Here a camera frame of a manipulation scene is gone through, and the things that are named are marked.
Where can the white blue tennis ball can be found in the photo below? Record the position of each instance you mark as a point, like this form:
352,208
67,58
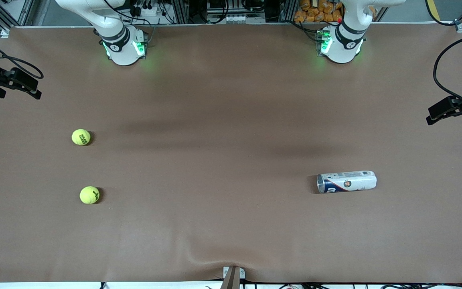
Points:
347,182

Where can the aluminium camera mount post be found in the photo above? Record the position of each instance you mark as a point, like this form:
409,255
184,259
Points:
233,277

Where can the yellow-green tennis ball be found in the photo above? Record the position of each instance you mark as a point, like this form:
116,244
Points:
81,137
90,195

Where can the white power strip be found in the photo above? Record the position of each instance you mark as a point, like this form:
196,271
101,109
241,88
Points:
150,12

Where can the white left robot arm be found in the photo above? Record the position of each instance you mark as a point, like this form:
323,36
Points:
345,48

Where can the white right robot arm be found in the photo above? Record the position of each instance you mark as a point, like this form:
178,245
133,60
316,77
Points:
118,52

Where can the orange snack bag pile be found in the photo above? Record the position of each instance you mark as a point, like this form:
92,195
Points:
315,12

